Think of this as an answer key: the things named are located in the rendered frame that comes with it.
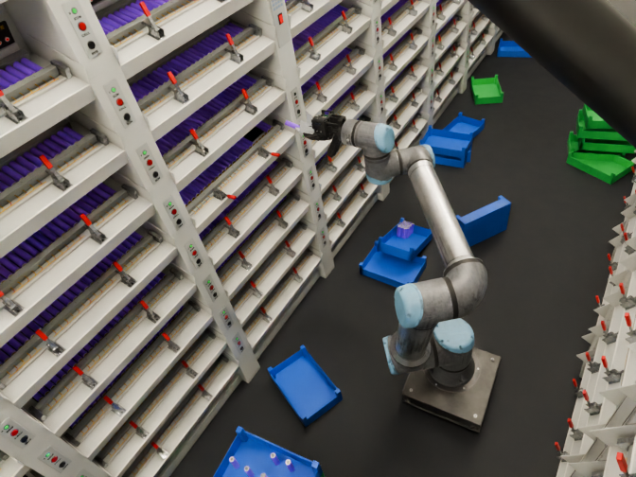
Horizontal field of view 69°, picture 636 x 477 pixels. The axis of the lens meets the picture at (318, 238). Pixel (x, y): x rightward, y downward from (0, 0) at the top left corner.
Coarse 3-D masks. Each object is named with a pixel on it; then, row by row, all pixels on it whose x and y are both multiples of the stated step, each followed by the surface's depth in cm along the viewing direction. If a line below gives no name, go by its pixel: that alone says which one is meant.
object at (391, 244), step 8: (392, 232) 262; (416, 232) 267; (424, 232) 264; (384, 240) 255; (392, 240) 259; (400, 240) 260; (408, 240) 260; (416, 240) 260; (424, 240) 250; (384, 248) 247; (392, 248) 244; (400, 248) 252; (408, 248) 253; (416, 248) 243; (400, 256) 244; (408, 256) 241
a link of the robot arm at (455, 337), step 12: (444, 324) 176; (456, 324) 176; (432, 336) 175; (444, 336) 173; (456, 336) 172; (468, 336) 172; (444, 348) 172; (456, 348) 169; (468, 348) 171; (444, 360) 174; (456, 360) 174; (468, 360) 179
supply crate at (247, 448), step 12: (240, 432) 151; (240, 444) 156; (252, 444) 155; (264, 444) 153; (228, 456) 150; (240, 456) 153; (252, 456) 152; (264, 456) 152; (288, 456) 151; (300, 456) 145; (228, 468) 151; (240, 468) 150; (252, 468) 150; (264, 468) 149; (276, 468) 149; (288, 468) 148; (300, 468) 147; (312, 468) 142
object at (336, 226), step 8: (360, 184) 273; (368, 184) 277; (352, 192) 269; (360, 192) 273; (368, 192) 273; (352, 200) 269; (360, 200) 269; (368, 200) 276; (344, 208) 264; (352, 208) 265; (360, 208) 266; (336, 216) 258; (344, 216) 261; (352, 216) 262; (328, 224) 253; (336, 224) 257; (344, 224) 256; (328, 232) 252; (336, 232) 254; (336, 240) 253
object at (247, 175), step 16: (272, 112) 188; (288, 128) 189; (272, 144) 184; (288, 144) 189; (256, 160) 178; (272, 160) 183; (240, 176) 172; (256, 176) 178; (224, 192) 167; (240, 192) 173; (208, 208) 162; (224, 208) 168; (208, 224) 163
